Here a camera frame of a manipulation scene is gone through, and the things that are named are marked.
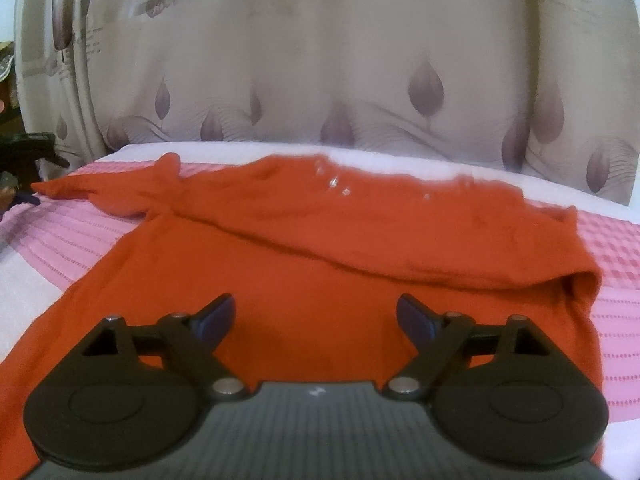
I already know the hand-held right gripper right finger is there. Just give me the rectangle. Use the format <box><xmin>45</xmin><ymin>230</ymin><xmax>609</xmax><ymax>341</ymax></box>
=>
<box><xmin>383</xmin><ymin>293</ymin><xmax>557</xmax><ymax>403</ymax></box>

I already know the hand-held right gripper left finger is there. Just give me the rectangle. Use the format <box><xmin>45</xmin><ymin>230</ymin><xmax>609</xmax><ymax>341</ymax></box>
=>
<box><xmin>75</xmin><ymin>293</ymin><xmax>249</xmax><ymax>403</ymax></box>

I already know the orange shirt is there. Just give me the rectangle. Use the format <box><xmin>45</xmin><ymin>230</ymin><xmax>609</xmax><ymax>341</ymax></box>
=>
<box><xmin>0</xmin><ymin>152</ymin><xmax>603</xmax><ymax>480</ymax></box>

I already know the pink checked blanket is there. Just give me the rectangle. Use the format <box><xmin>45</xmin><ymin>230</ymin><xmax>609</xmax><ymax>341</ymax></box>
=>
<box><xmin>0</xmin><ymin>160</ymin><xmax>640</xmax><ymax>461</ymax></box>

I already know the dark object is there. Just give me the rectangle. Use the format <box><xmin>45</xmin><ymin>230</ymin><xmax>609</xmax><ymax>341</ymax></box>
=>
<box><xmin>0</xmin><ymin>132</ymin><xmax>68</xmax><ymax>171</ymax></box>

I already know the leaf print beige curtain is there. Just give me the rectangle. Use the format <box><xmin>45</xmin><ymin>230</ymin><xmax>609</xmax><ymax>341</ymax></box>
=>
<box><xmin>15</xmin><ymin>0</ymin><xmax>633</xmax><ymax>207</ymax></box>

